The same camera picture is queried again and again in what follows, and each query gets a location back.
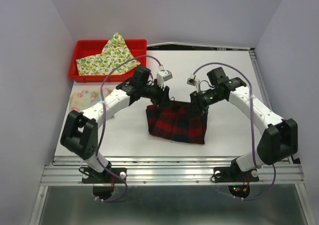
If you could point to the red plastic bin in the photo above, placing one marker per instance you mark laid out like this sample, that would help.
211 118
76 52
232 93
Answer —
86 48

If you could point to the pastel floral folded skirt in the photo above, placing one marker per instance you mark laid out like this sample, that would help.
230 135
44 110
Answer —
87 102

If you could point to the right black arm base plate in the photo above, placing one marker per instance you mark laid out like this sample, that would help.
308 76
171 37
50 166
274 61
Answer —
228 175

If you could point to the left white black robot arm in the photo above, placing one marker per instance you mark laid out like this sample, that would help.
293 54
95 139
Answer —
80 133

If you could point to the lemon print skirt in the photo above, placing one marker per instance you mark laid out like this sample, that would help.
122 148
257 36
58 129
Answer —
115 55

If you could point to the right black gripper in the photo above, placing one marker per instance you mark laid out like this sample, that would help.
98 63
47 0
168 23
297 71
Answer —
198 103

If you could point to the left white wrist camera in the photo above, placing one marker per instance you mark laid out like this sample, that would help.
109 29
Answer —
163 75

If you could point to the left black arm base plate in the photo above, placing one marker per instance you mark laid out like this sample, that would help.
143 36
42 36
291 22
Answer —
119 176

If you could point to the aluminium right side rail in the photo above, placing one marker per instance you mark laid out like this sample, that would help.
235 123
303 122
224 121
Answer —
264 90

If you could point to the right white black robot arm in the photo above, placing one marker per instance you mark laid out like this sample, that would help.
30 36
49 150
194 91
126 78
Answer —
238 92

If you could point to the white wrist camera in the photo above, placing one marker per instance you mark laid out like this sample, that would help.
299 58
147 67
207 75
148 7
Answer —
193 81
163 75

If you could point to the red navy plaid skirt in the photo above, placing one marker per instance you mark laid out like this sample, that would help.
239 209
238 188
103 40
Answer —
177 123

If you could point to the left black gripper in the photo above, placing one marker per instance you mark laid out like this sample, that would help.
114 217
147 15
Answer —
161 98

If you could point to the aluminium front rail frame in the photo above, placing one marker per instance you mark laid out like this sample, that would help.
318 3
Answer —
160 171

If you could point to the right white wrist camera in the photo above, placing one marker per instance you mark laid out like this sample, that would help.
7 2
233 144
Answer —
193 81

